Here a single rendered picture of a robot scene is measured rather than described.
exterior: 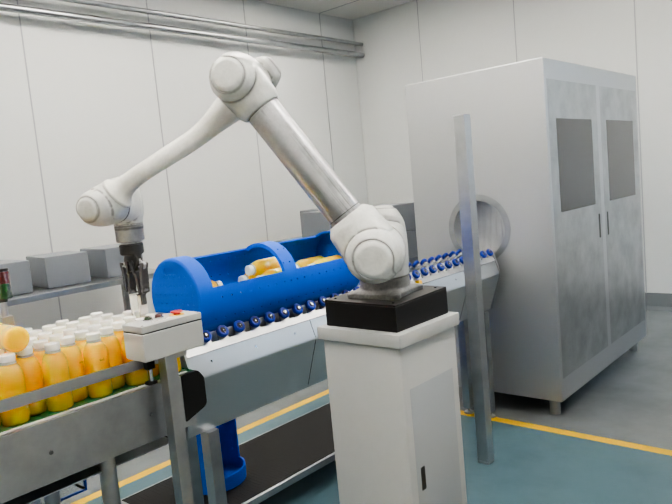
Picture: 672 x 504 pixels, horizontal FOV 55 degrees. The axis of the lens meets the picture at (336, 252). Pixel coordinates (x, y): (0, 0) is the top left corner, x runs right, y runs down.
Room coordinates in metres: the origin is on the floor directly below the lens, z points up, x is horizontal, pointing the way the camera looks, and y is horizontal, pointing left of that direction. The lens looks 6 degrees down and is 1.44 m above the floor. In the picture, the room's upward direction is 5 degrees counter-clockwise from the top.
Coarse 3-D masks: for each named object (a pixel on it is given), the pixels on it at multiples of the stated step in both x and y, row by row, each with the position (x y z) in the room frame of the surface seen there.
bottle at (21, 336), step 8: (0, 328) 1.66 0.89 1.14; (8, 328) 1.63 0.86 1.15; (16, 328) 1.63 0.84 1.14; (24, 328) 1.65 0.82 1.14; (0, 336) 1.63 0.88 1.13; (8, 336) 1.62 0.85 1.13; (16, 336) 1.64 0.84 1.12; (24, 336) 1.65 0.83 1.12; (0, 344) 1.63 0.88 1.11; (8, 344) 1.62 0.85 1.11; (16, 344) 1.63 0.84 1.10; (24, 344) 1.64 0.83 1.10
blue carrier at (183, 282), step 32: (224, 256) 2.48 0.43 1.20; (256, 256) 2.64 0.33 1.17; (288, 256) 2.46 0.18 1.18; (160, 288) 2.25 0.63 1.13; (192, 288) 2.12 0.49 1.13; (224, 288) 2.19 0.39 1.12; (256, 288) 2.29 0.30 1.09; (288, 288) 2.41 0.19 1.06; (320, 288) 2.56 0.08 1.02; (352, 288) 2.78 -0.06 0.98; (224, 320) 2.22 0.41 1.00
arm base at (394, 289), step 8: (360, 280) 1.97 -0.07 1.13; (392, 280) 1.91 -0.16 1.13; (400, 280) 1.92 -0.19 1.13; (408, 280) 1.95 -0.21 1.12; (360, 288) 1.97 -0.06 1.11; (368, 288) 1.93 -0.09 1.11; (376, 288) 1.91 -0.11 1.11; (384, 288) 1.91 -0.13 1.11; (392, 288) 1.91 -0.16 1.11; (400, 288) 1.91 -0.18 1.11; (408, 288) 1.94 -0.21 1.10; (416, 288) 1.97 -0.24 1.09; (352, 296) 1.95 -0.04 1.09; (360, 296) 1.94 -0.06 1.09; (368, 296) 1.92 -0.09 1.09; (376, 296) 1.91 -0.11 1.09; (384, 296) 1.89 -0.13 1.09; (392, 296) 1.87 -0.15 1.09; (400, 296) 1.88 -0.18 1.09
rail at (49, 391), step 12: (156, 360) 1.89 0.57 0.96; (96, 372) 1.75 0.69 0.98; (108, 372) 1.77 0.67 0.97; (120, 372) 1.80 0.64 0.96; (60, 384) 1.67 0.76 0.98; (72, 384) 1.69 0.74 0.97; (84, 384) 1.72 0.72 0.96; (12, 396) 1.59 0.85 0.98; (24, 396) 1.60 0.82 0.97; (36, 396) 1.62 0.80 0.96; (48, 396) 1.64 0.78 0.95; (0, 408) 1.56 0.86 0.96; (12, 408) 1.58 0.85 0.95
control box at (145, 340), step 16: (144, 320) 1.80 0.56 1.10; (160, 320) 1.79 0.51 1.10; (176, 320) 1.80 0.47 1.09; (192, 320) 1.84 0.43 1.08; (128, 336) 1.76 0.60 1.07; (144, 336) 1.72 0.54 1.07; (160, 336) 1.76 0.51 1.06; (176, 336) 1.80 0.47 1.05; (192, 336) 1.84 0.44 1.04; (128, 352) 1.77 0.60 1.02; (144, 352) 1.72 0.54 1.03; (160, 352) 1.75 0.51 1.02; (176, 352) 1.79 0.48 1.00
